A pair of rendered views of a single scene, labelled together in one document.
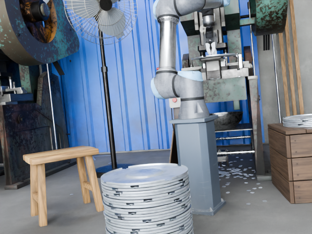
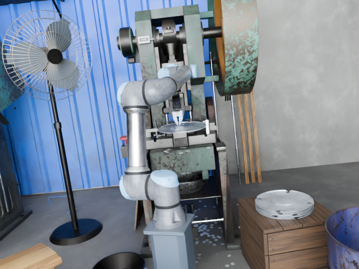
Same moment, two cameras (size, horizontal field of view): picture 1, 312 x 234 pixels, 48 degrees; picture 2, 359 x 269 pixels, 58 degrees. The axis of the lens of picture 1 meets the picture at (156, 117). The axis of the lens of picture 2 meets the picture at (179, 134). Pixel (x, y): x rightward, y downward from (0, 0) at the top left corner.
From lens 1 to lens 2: 0.63 m
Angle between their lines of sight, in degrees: 14
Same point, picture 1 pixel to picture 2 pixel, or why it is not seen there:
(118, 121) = (73, 159)
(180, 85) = (154, 192)
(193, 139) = (171, 251)
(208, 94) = (176, 165)
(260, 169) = (229, 238)
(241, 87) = (209, 157)
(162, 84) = (133, 188)
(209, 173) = not seen: outside the picture
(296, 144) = (273, 242)
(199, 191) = not seen: outside the picture
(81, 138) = (33, 177)
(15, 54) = not seen: outside the picture
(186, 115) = (162, 226)
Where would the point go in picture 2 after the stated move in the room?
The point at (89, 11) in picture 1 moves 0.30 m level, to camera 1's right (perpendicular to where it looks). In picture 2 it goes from (36, 66) to (85, 61)
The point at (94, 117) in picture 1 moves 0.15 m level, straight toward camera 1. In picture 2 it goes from (47, 155) to (47, 158)
